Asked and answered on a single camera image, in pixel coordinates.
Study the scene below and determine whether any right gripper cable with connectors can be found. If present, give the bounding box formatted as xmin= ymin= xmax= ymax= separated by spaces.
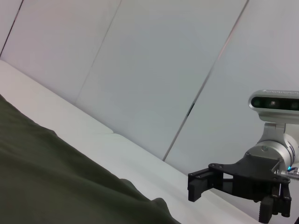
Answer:
xmin=275 ymin=166 xmax=299 ymax=182

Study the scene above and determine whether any dark green shirt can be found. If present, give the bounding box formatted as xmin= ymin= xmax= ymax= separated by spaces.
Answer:
xmin=0 ymin=94 xmax=182 ymax=224

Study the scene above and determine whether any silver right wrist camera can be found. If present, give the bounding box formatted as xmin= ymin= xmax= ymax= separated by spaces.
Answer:
xmin=247 ymin=89 xmax=299 ymax=123

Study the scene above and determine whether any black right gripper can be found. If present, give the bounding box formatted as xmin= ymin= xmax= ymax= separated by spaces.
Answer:
xmin=187 ymin=153 xmax=292 ymax=224

